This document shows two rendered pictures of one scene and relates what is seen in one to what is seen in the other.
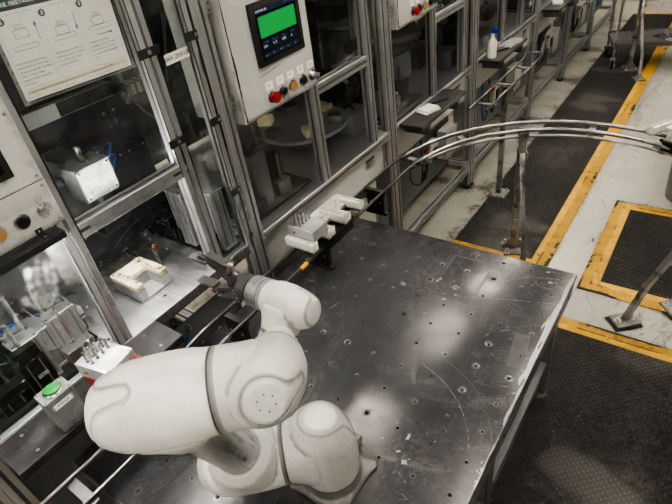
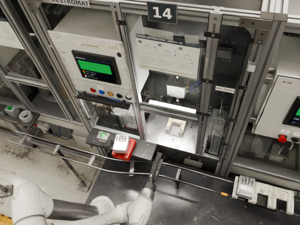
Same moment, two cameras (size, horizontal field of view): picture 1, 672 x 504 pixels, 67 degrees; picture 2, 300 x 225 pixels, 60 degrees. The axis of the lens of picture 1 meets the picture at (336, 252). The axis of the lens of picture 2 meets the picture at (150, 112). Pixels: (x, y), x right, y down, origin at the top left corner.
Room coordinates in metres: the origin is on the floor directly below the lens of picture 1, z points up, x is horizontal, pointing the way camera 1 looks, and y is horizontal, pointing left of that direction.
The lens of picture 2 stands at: (1.03, -0.31, 2.60)
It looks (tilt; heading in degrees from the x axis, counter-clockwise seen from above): 53 degrees down; 76
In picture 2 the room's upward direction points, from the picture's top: 9 degrees counter-clockwise
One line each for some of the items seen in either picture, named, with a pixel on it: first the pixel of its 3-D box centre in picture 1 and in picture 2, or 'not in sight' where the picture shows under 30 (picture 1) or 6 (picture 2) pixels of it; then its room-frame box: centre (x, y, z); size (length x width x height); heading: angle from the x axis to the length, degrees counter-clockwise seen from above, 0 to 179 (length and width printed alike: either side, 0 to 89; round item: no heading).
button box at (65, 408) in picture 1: (60, 402); (105, 138); (0.93, 0.79, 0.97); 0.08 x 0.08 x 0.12; 50
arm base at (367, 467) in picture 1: (336, 464); not in sight; (0.79, 0.09, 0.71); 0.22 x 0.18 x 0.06; 140
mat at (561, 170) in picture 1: (607, 90); not in sight; (4.63, -2.82, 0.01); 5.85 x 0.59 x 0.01; 140
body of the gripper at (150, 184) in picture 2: (241, 284); (151, 183); (1.12, 0.27, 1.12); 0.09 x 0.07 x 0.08; 50
